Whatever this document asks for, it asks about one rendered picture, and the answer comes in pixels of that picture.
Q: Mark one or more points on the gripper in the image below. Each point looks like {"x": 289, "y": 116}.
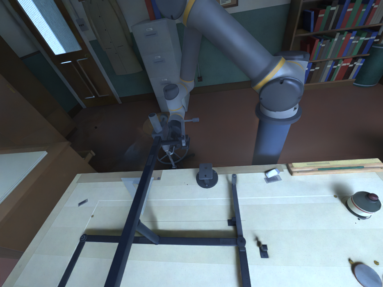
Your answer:
{"x": 176, "y": 129}

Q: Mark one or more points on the green round bin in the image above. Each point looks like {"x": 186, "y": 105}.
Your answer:
{"x": 371, "y": 67}

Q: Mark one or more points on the white eraser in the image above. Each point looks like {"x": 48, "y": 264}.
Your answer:
{"x": 272, "y": 172}

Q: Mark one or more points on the small dark grey card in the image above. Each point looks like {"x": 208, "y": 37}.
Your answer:
{"x": 83, "y": 202}

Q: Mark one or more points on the wooden pencil tray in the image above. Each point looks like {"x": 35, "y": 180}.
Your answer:
{"x": 338, "y": 172}

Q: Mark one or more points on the grey light switch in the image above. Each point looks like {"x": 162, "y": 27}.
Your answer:
{"x": 81, "y": 24}

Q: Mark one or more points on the wooden notice board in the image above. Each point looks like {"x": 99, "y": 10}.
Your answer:
{"x": 229, "y": 2}

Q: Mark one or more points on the grey oval disc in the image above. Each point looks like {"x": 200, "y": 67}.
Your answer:
{"x": 367, "y": 274}

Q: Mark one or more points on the green pencil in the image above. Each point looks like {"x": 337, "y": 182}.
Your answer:
{"x": 341, "y": 168}

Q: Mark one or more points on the wooden bookshelf with books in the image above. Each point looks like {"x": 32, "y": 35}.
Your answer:
{"x": 335, "y": 42}

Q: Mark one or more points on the grey tube pen holder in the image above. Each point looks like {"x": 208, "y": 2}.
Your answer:
{"x": 156, "y": 123}

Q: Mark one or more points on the white round ink pot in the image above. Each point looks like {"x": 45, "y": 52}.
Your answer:
{"x": 362, "y": 205}

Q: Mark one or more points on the dark blue pantograph frame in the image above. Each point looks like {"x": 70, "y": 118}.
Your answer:
{"x": 134, "y": 209}

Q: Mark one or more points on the brown door with window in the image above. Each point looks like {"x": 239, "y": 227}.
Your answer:
{"x": 59, "y": 51}

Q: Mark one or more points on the grey filing cabinet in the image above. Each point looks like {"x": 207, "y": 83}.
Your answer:
{"x": 155, "y": 59}

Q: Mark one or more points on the black stop block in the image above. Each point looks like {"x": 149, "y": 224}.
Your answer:
{"x": 263, "y": 250}

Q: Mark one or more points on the grey lever with knob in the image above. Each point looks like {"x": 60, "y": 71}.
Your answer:
{"x": 192, "y": 120}

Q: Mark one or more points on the wooden desk with white top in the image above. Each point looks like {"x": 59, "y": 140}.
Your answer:
{"x": 27, "y": 185}

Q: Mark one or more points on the grey tracer tip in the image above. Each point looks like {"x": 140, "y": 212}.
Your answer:
{"x": 234, "y": 178}

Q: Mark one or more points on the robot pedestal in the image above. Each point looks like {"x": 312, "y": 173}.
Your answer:
{"x": 270, "y": 140}

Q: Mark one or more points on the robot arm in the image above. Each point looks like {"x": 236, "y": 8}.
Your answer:
{"x": 233, "y": 45}

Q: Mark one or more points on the brown wooden cupboard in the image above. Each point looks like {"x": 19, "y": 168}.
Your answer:
{"x": 27, "y": 107}

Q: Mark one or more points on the dark round pivot base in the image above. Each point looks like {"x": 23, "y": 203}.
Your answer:
{"x": 207, "y": 177}

